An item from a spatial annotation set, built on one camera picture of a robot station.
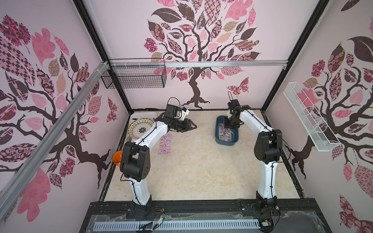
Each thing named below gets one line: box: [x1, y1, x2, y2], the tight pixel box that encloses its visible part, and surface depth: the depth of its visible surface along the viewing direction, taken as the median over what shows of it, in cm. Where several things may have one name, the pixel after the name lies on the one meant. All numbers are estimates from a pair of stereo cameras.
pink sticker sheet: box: [158, 133, 172, 155], surface depth 100 cm
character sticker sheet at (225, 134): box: [218, 122, 232, 142], surface depth 105 cm
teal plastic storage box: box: [214, 115, 240, 147], surface depth 103 cm
